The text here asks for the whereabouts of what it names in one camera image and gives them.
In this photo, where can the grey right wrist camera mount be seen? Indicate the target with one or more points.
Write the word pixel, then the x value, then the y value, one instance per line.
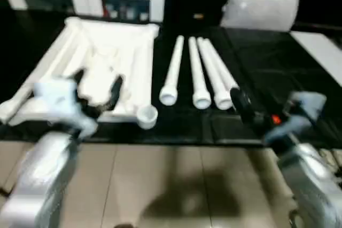
pixel 307 105

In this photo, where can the black work mat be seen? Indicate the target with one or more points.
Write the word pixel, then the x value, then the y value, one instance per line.
pixel 267 65

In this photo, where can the white plastic table top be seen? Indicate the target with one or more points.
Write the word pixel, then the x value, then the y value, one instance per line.
pixel 93 51

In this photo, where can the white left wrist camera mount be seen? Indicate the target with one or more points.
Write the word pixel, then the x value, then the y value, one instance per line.
pixel 56 97

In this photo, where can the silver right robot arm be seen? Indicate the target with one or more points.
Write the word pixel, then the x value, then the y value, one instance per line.
pixel 312 180

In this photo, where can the white plastic table leg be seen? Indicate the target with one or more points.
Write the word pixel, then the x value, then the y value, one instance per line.
pixel 211 70
pixel 173 67
pixel 224 70
pixel 196 70

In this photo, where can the white flat board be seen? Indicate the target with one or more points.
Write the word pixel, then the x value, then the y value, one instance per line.
pixel 318 51

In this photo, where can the grey cushion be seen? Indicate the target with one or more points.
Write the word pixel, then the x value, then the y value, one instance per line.
pixel 262 9

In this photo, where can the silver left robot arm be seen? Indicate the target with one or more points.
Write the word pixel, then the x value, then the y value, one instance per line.
pixel 40 172

